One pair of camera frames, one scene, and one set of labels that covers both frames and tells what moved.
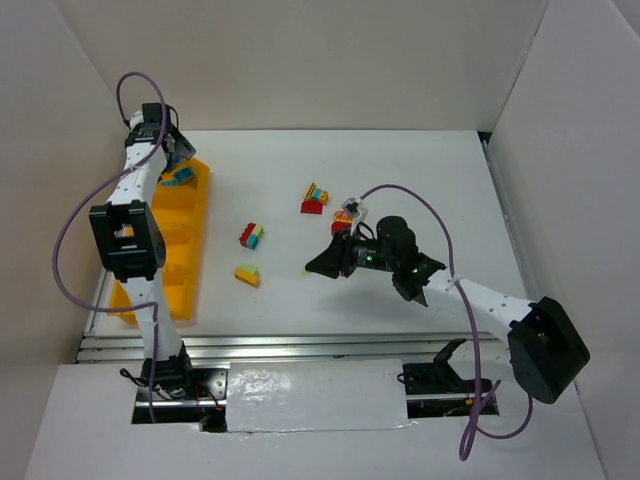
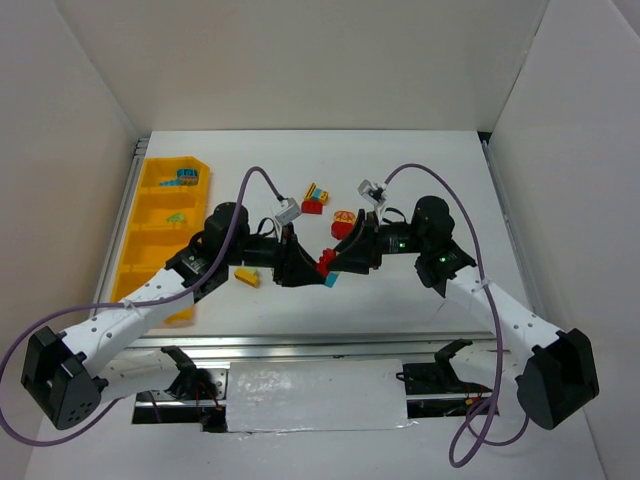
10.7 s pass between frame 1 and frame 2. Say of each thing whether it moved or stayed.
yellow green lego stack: stayed
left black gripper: moved
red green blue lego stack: moved
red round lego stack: stayed
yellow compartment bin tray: stayed
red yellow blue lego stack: stayed
